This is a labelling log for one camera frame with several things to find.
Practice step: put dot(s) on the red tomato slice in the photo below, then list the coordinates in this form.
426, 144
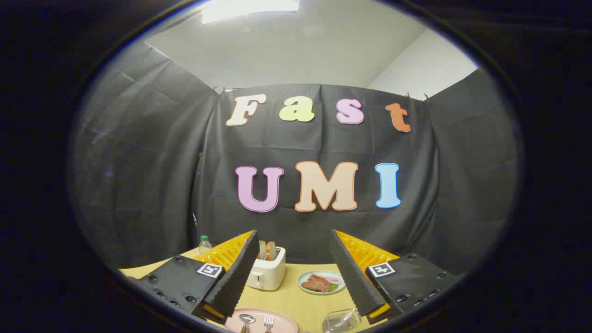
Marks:
330, 280

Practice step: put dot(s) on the pale green oval plate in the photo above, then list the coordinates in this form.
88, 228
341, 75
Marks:
305, 287

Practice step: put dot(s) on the cream toaster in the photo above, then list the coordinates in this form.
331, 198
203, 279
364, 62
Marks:
270, 273

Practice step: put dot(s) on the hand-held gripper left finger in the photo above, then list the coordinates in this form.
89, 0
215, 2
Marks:
238, 273

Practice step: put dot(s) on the brown meat slices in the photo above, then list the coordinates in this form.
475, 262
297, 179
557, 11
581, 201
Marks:
318, 285

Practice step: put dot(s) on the pink round plate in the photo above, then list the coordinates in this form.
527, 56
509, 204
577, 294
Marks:
282, 323

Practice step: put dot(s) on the clear plastic water bottle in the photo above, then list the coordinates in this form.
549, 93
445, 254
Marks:
205, 244

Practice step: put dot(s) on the ceiling light panel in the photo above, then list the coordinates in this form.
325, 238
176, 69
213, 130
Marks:
249, 8

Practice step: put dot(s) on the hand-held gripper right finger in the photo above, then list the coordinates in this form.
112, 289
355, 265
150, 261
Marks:
354, 273

